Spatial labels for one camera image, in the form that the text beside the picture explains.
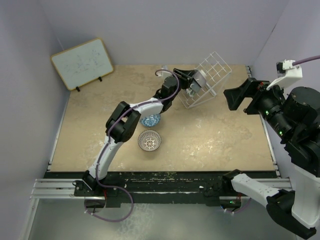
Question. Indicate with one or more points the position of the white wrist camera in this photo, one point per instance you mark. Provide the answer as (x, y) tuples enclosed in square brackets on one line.
[(164, 73), (289, 72)]

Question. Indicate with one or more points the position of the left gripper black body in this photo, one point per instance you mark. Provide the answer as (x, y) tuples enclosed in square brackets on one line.
[(184, 82)]

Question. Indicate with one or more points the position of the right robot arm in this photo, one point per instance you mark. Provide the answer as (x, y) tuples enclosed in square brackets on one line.
[(296, 120)]

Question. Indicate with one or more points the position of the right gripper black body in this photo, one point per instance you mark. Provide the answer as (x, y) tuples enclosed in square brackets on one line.
[(260, 96)]

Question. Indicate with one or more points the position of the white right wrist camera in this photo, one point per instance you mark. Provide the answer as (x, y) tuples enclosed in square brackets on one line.
[(289, 72)]

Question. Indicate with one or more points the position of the small whiteboard yellow frame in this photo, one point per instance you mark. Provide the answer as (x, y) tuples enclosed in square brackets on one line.
[(82, 64)]

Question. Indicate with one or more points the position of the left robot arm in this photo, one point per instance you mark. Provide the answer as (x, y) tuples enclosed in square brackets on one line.
[(122, 123)]

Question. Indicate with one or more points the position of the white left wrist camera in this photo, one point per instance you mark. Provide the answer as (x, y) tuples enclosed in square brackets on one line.
[(164, 73)]

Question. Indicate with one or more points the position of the brown wheel pattern bowl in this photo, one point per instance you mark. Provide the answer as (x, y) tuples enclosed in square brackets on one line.
[(149, 140)]

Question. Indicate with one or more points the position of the green leaf pattern bowl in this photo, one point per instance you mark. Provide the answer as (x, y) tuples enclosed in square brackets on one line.
[(190, 93)]

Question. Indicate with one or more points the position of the grey dotted red-rim bowl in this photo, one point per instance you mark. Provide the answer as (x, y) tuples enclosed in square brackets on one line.
[(195, 87)]

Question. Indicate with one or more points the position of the aluminium frame rail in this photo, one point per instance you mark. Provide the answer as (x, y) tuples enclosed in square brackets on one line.
[(50, 188)]

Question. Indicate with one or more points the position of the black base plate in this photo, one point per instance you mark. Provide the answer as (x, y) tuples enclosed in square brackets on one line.
[(152, 187)]

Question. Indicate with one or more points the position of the white wire dish rack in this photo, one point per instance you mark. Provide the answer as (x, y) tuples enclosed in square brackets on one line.
[(217, 74)]

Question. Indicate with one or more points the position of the blue floral pattern bowl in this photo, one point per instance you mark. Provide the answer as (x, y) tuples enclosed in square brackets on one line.
[(151, 120)]

